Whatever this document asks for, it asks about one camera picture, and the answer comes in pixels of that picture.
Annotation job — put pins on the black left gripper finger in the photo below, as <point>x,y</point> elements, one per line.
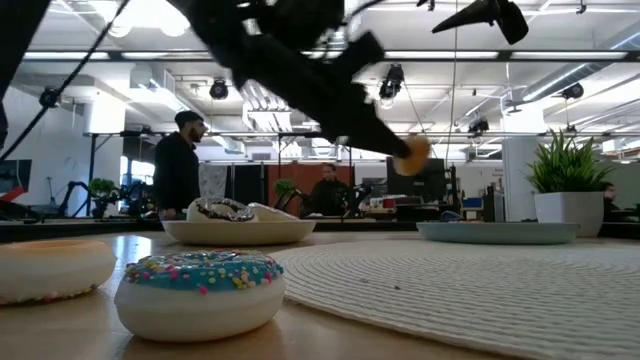
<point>382,127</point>
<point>370,144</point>

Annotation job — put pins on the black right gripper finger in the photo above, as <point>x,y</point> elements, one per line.
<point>475,17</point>
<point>514,22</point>

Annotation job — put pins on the orange frosted donut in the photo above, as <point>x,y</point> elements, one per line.
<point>50,270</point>
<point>415,157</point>

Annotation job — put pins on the chocolate frosted donut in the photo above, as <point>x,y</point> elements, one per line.
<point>220,210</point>

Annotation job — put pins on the blue-green round plate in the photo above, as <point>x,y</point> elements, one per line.
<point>500,233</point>

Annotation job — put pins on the black background robot arm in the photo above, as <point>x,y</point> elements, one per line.
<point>70,192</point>

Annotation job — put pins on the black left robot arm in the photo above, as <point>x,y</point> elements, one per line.
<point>225,20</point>

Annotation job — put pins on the black overhead light bar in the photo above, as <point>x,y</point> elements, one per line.
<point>505,55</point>

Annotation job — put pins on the black ceiling spotlight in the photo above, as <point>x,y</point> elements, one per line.
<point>49,97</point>
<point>478,125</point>
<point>391,82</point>
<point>572,91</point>
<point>218,89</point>

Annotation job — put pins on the red cup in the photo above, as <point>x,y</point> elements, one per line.
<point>389,203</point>

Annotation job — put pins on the seated person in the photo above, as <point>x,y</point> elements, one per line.
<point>327,197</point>

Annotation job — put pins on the black computer monitor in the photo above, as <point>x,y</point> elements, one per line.
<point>425,187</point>

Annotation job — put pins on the small background potted plant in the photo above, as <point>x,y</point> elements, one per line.
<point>102,187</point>
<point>284,186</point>

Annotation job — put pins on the blue box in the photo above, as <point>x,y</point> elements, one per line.
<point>472,203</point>

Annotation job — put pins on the standing person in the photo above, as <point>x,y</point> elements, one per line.
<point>175,170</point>

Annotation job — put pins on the beige round plate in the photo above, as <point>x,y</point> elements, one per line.
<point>240,233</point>

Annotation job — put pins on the white round woven placemat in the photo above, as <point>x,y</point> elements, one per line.
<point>475,295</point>

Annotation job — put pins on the green plant in white pot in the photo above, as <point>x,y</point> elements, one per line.
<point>570,210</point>

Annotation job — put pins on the person at desk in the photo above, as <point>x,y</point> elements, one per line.
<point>610,202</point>

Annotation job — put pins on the blue sprinkled donut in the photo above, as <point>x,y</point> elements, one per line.
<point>200,310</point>

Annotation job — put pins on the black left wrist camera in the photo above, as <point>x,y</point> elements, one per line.
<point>365,52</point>

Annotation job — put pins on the orange partition wall panel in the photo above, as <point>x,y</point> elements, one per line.
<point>302,174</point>

